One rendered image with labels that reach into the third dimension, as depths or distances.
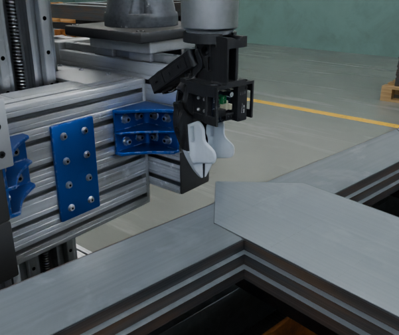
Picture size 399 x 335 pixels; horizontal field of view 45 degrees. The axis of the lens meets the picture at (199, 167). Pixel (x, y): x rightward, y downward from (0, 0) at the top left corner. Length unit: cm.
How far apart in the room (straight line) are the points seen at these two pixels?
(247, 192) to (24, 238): 40
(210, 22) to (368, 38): 749
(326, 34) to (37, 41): 756
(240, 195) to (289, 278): 17
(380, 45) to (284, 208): 745
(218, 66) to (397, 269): 32
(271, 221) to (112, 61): 56
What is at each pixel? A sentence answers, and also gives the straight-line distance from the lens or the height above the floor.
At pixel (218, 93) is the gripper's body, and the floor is 99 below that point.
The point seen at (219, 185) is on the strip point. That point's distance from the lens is 69.
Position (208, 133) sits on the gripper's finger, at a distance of 71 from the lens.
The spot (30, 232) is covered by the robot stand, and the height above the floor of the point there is 73.
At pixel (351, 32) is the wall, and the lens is 818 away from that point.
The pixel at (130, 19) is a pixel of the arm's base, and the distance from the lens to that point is 97.
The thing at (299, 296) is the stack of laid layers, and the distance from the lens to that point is 52.
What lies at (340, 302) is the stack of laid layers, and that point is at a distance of 50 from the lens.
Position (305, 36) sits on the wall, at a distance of 852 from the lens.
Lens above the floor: 113
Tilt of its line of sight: 22 degrees down
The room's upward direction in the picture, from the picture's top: straight up
